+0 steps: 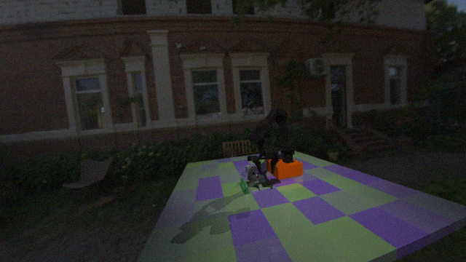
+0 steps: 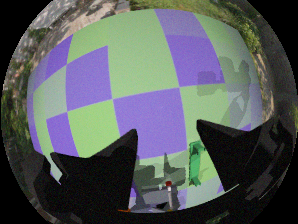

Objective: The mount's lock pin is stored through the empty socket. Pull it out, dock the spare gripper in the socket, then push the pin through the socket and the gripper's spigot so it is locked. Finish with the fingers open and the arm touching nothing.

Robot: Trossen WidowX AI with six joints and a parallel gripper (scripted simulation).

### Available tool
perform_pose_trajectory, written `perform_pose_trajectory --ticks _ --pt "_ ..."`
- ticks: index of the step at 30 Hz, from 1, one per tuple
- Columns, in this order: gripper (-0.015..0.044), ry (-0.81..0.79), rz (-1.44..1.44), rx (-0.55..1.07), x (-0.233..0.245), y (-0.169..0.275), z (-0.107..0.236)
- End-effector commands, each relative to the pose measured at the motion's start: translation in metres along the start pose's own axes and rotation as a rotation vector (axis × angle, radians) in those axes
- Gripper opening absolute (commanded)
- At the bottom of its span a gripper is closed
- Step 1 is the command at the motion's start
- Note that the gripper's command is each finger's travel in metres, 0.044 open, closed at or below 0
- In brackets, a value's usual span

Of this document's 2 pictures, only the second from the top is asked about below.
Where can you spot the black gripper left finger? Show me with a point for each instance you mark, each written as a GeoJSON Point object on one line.
{"type": "Point", "coordinates": [110, 170]}

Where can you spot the grey pin with red head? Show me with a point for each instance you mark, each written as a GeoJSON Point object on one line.
{"type": "Point", "coordinates": [170, 193]}

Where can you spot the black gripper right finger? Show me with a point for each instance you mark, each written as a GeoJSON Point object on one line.
{"type": "Point", "coordinates": [231, 149]}

